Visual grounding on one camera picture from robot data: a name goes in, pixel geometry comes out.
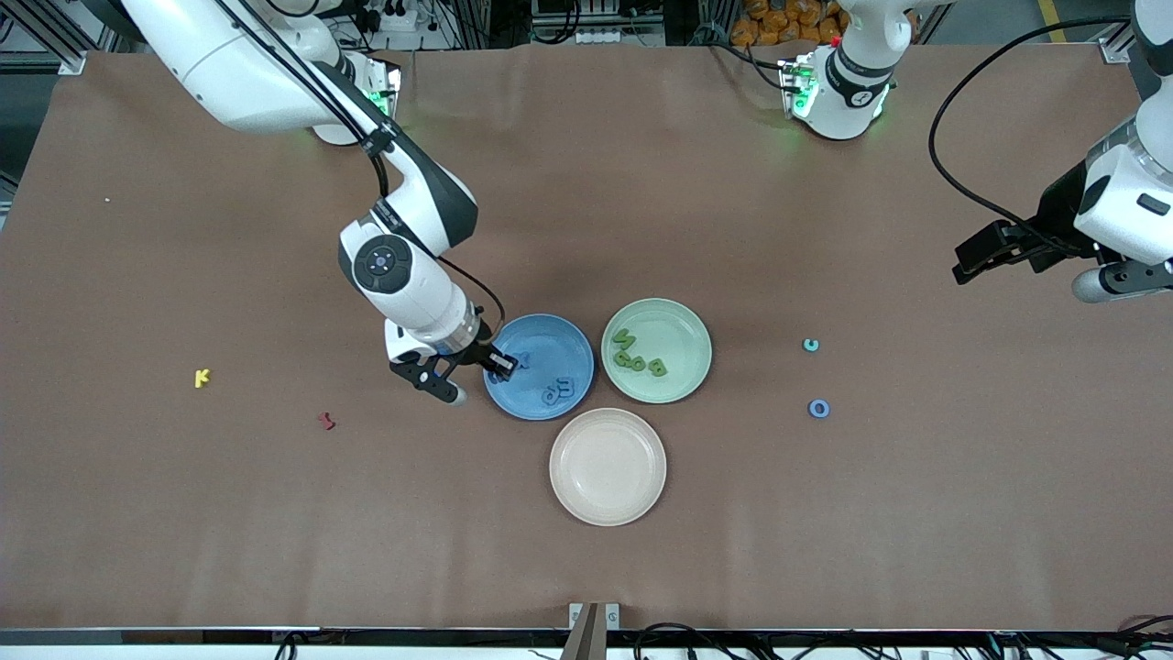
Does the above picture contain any blue round plate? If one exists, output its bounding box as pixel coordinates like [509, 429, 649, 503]
[482, 313, 596, 422]

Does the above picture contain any pale beige round plate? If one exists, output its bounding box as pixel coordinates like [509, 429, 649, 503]
[548, 407, 668, 528]

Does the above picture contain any brown table cover sheet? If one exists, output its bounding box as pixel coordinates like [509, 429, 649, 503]
[0, 41, 1173, 633]

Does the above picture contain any light green round plate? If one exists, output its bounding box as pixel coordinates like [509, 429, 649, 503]
[600, 297, 714, 405]

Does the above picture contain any orange objects pile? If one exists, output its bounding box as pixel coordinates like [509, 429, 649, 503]
[730, 0, 849, 47]

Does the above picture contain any white power strip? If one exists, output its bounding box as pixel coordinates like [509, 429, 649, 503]
[353, 0, 432, 33]
[548, 26, 644, 47]

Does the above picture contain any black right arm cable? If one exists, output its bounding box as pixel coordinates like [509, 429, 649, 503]
[215, 0, 507, 358]

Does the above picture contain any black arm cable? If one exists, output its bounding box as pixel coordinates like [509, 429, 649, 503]
[927, 14, 1137, 241]
[215, 0, 507, 358]

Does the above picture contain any black right camera bracket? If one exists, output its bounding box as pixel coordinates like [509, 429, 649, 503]
[389, 353, 455, 400]

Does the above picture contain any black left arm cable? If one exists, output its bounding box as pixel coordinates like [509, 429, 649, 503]
[927, 14, 1137, 241]

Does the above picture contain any aluminium frame profile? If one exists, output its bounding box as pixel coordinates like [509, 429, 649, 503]
[1098, 18, 1137, 65]
[0, 0, 89, 76]

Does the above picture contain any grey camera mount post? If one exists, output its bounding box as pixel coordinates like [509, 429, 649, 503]
[568, 602, 620, 660]

